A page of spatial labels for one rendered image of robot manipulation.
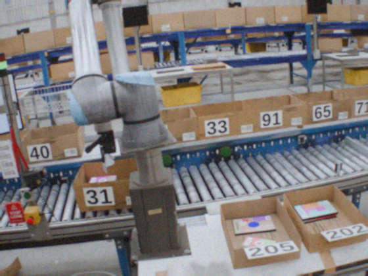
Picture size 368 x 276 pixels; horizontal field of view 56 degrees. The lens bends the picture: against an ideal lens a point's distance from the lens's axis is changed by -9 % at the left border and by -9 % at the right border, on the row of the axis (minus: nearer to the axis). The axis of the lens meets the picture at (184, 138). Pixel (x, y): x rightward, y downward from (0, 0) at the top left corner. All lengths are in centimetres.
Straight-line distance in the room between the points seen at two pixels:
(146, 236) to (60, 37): 565
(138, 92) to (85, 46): 33
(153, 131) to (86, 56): 41
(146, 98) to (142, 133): 13
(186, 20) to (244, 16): 109
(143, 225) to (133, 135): 39
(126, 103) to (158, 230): 55
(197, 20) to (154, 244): 570
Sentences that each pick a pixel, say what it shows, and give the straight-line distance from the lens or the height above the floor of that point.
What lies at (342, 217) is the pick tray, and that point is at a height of 76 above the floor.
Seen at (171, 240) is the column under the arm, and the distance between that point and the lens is 164.
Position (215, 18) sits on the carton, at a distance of 709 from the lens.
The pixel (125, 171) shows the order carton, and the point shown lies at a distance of 229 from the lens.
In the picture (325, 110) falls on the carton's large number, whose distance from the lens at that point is 279.
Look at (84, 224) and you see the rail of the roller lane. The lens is 203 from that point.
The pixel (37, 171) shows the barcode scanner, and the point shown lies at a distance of 187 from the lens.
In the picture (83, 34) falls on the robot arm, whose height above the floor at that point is 168.
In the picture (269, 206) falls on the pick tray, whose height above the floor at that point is 80.
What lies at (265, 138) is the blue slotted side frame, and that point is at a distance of 258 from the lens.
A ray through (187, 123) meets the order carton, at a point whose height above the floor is 101.
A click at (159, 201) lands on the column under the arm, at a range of 154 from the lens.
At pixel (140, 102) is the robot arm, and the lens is 142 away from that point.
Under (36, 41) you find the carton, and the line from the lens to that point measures 704.
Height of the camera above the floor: 173
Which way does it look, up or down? 19 degrees down
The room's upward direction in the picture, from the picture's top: 6 degrees counter-clockwise
